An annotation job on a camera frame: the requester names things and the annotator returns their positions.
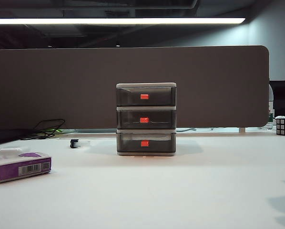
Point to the smoky drawer with red tape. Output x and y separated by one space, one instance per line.
128 120
128 144
128 97

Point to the purple white napkin pack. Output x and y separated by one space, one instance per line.
9 169

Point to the small black clip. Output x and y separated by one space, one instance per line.
73 143

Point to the brown desk divider panel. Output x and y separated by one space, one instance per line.
61 83

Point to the long ceiling light strip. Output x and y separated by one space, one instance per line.
109 21

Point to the black monitor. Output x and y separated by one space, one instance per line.
283 97

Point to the white drawer cabinet frame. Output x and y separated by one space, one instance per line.
145 84

